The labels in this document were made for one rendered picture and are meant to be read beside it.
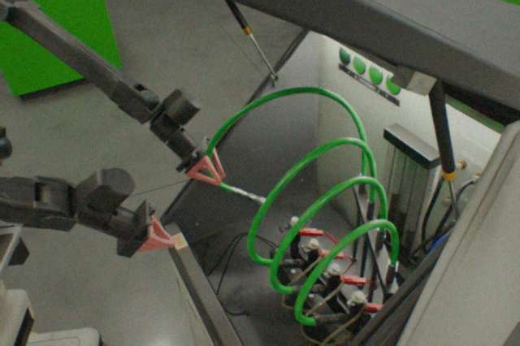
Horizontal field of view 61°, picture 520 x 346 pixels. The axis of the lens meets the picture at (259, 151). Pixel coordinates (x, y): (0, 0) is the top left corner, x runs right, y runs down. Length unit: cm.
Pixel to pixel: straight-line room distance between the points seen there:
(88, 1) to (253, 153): 301
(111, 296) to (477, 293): 197
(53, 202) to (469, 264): 65
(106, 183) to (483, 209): 58
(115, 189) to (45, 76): 353
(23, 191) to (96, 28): 345
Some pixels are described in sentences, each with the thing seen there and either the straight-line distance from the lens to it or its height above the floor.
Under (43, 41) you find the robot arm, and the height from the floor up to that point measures 151.
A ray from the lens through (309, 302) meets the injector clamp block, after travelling 108.
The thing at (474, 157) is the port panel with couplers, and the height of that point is 133.
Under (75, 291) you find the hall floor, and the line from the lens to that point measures 254.
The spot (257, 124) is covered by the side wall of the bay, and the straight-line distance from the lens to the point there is 125.
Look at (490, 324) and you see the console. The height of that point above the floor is 129.
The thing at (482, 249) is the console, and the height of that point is 138.
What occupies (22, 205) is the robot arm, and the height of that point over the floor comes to 142.
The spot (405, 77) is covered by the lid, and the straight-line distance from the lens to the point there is 48.
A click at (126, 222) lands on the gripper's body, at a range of 85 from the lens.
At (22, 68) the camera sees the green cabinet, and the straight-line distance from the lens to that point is 422.
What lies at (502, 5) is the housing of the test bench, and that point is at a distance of 121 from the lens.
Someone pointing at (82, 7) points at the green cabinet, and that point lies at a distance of 411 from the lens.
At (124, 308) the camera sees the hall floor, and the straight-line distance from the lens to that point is 238.
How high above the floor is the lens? 188
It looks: 38 degrees down
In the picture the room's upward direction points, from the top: 4 degrees counter-clockwise
